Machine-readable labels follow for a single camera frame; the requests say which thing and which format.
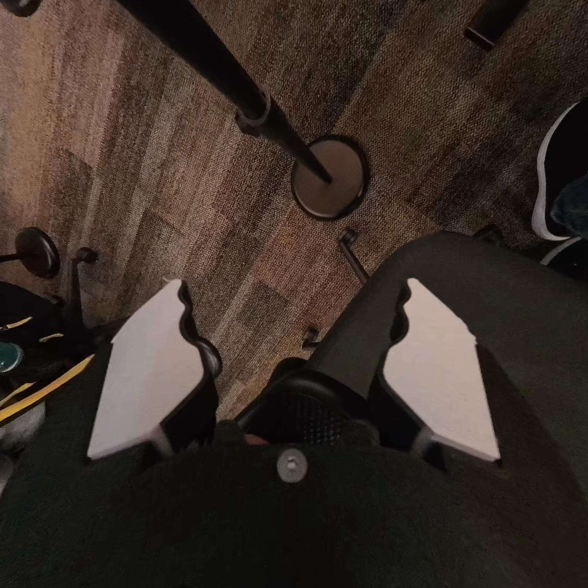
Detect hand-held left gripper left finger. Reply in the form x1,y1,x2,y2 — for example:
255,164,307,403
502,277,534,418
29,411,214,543
86,279,223,461

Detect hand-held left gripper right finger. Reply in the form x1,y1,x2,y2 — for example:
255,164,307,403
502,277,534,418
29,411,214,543
377,278,502,462

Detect black caster leg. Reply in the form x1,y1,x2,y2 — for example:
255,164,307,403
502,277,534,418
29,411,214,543
63,247,99,324

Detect black bag yellow stripes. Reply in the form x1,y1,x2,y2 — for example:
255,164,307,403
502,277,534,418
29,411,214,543
0,280,97,423

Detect small round black base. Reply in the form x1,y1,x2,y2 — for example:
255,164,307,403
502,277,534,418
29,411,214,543
0,227,60,279

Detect person's black shoe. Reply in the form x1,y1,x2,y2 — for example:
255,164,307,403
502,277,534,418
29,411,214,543
531,101,588,243

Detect black table foot bar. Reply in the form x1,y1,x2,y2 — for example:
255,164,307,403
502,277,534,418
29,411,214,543
464,0,529,50

